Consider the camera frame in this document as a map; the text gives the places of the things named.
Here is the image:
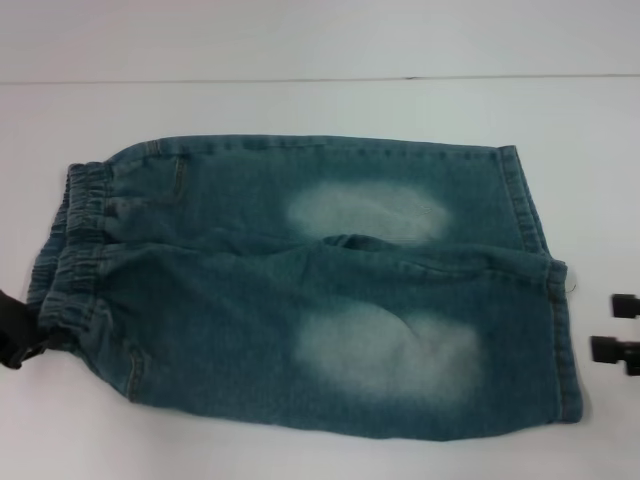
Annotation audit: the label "blue denim shorts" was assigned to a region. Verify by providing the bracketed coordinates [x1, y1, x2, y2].
[30, 132, 576, 442]

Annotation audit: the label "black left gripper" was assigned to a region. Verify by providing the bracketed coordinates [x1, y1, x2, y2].
[0, 286, 67, 372]

